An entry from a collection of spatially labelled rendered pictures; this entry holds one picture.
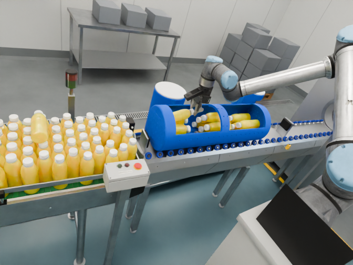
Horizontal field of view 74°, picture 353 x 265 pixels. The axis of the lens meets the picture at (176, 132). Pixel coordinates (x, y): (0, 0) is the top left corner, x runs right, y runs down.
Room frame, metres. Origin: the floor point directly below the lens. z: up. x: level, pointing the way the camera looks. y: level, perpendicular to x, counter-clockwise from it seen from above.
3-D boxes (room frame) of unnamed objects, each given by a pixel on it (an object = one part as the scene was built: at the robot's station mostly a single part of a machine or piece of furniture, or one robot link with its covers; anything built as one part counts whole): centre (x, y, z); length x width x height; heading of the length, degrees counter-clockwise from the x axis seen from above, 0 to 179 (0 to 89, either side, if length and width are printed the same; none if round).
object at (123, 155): (0.92, 0.24, 0.99); 0.07 x 0.07 x 0.19
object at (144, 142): (1.13, 0.17, 0.99); 0.10 x 0.02 x 0.12; 37
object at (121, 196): (0.77, 0.16, 0.50); 0.04 x 0.04 x 1.00; 37
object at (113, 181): (0.77, 0.16, 1.05); 0.20 x 0.10 x 0.10; 127
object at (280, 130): (1.92, -0.90, 1.00); 0.10 x 0.04 x 0.15; 37
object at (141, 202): (1.11, 0.08, 0.31); 0.06 x 0.06 x 0.63; 37
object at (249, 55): (5.23, -1.03, 0.59); 1.20 x 0.80 x 1.19; 42
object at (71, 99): (1.19, 0.69, 0.55); 0.04 x 0.04 x 1.10; 37
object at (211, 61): (1.32, -0.07, 1.50); 0.10 x 0.09 x 0.12; 43
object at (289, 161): (2.40, -1.42, 0.31); 0.06 x 0.06 x 0.63; 37
